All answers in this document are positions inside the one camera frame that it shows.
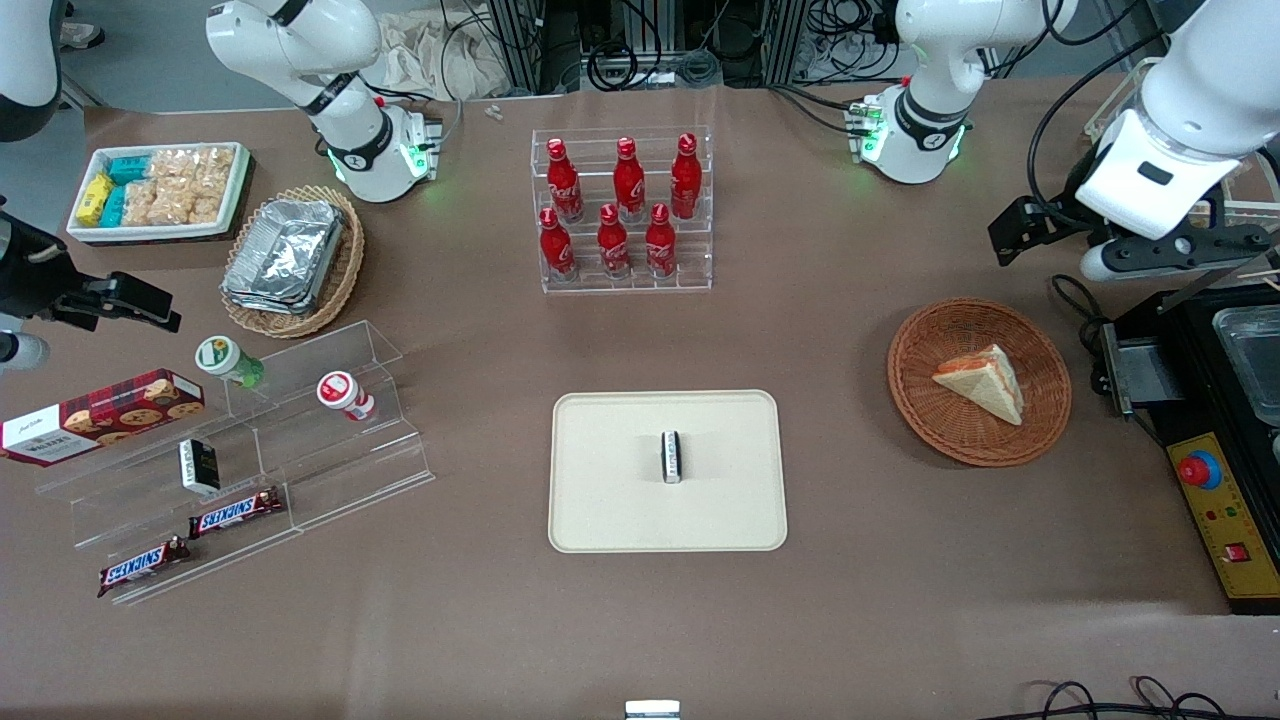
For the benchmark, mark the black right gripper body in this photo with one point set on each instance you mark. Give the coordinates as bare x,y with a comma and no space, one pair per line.
28,277

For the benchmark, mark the triangular sandwich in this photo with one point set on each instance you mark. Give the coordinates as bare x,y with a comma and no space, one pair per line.
985,385

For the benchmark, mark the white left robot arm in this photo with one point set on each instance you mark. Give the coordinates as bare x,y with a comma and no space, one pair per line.
1200,90

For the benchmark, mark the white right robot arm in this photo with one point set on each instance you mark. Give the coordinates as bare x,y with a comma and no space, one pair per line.
300,40

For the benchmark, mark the clear machine tray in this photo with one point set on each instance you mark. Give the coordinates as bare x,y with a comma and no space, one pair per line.
1250,360

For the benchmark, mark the light wicker basket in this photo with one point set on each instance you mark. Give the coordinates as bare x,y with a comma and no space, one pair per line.
340,270

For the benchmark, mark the brown wicker basket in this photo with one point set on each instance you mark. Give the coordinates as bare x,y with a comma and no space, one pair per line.
950,420

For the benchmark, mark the beige plastic tray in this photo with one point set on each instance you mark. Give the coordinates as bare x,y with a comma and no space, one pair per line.
620,500

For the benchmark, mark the grey metal lever bar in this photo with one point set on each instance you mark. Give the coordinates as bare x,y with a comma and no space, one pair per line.
1215,282

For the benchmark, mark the white rectangular snack bin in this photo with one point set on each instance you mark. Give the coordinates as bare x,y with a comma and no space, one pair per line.
150,232

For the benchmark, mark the green lid drink bottle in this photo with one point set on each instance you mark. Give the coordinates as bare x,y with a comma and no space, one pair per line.
225,358

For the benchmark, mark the yellow snack packet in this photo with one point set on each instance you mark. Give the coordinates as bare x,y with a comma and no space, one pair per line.
94,200

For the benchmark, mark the clear bag of crackers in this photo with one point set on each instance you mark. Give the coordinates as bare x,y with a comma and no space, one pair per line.
200,205
215,168
172,167
145,203

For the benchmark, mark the teal snack packet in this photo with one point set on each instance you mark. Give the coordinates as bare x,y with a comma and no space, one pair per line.
114,207
128,169

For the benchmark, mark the black machine with yellow panel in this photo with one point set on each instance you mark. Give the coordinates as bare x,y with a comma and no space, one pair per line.
1190,330

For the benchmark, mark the red cookie box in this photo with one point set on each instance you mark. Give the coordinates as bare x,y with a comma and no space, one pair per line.
100,415

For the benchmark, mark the stack of foil containers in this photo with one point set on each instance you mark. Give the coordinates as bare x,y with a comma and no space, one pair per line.
285,255

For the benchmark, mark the small black box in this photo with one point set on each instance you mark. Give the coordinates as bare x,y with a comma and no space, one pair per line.
199,467

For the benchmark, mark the red lid drink bottle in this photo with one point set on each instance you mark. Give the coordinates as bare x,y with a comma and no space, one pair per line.
342,393

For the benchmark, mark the snickers chocolate bar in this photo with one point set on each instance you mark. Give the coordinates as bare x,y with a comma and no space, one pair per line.
142,567
235,513

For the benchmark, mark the red emergency stop button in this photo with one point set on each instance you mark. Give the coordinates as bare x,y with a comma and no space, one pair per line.
1198,470

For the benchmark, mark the shoe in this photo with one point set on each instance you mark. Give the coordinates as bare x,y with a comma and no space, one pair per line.
82,36

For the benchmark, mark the clear acrylic stepped shelf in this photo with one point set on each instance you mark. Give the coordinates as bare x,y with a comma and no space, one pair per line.
340,470

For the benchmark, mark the clear acrylic bottle rack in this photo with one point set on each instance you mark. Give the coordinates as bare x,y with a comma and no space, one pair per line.
690,270

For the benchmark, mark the red cola bottle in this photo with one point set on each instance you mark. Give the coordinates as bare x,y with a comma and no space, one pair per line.
564,185
686,178
629,182
660,243
613,245
556,248

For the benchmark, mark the crumpled beige cloth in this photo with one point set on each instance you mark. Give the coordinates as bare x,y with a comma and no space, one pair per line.
420,55

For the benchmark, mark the small black white packet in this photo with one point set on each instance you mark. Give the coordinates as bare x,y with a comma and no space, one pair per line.
672,458

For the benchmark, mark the silver device at table edge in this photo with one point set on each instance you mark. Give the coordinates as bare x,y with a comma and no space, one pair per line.
652,711

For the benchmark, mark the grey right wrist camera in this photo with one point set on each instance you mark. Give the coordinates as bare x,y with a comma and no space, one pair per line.
20,352

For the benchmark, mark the grey metal bracket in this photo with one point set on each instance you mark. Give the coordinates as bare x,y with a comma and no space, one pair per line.
1145,370

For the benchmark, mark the aluminium equipment frame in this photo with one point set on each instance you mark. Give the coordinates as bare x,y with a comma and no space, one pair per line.
530,40

